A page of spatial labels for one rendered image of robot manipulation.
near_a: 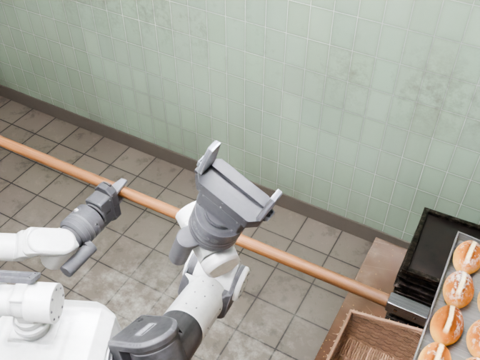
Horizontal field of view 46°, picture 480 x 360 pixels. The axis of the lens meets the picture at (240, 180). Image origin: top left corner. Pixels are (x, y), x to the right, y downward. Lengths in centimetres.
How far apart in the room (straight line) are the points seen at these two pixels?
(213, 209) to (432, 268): 108
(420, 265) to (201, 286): 84
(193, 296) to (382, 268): 117
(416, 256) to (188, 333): 96
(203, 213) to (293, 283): 196
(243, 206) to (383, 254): 146
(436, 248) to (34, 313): 127
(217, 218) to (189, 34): 200
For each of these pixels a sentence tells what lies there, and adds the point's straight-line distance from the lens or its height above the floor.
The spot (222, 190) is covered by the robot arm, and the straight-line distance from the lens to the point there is 81.
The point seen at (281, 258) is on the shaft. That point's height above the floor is 120.
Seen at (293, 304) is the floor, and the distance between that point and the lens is 274.
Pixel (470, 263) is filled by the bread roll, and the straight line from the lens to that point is 143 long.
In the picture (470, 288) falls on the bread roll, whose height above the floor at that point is 123.
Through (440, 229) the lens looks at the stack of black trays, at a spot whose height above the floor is 90.
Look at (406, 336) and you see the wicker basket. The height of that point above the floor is 73.
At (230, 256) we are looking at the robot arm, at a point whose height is 152.
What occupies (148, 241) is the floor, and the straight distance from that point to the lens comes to 300.
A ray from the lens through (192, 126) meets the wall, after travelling 312.
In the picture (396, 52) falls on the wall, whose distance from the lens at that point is 235.
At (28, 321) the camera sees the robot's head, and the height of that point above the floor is 147.
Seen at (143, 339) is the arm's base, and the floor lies 143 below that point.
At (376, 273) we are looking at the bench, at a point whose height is 58.
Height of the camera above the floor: 227
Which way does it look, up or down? 44 degrees down
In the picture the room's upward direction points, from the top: straight up
